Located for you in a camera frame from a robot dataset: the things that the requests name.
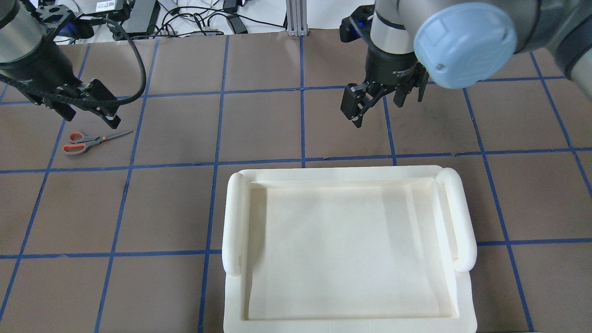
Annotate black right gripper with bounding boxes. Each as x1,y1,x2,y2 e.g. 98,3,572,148
340,51,430,129

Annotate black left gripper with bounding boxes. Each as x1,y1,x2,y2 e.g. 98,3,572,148
51,79,121,130

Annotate orange grey scissors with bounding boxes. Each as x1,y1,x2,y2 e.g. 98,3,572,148
62,130,133,155

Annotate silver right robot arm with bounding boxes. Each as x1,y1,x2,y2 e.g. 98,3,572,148
339,0,591,127

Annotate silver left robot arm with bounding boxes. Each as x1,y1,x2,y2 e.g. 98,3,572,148
0,0,121,129

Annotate white plastic tray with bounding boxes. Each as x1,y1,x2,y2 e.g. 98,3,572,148
222,165,477,333

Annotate aluminium frame post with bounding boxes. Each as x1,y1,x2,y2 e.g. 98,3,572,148
285,0,309,37

